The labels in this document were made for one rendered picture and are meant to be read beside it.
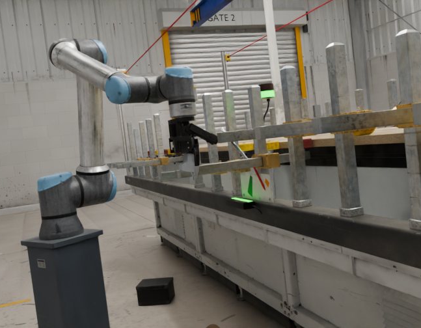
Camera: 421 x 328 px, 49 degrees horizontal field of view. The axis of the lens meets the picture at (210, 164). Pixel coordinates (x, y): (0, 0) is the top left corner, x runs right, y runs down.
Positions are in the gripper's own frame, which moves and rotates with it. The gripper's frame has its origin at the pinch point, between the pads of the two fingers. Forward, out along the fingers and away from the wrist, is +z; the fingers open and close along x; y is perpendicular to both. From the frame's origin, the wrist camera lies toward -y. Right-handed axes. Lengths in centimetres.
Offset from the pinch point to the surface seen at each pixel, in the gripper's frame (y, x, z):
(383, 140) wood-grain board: -46, 39, -6
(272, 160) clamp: -26.6, 5.0, -2.3
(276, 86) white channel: -122, -160, -46
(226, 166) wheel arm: -10.5, 1.5, -1.9
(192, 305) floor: -24, -107, 83
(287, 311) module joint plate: -47, -34, 69
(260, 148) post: -26.1, -2.3, -6.5
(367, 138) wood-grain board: -46, 32, -7
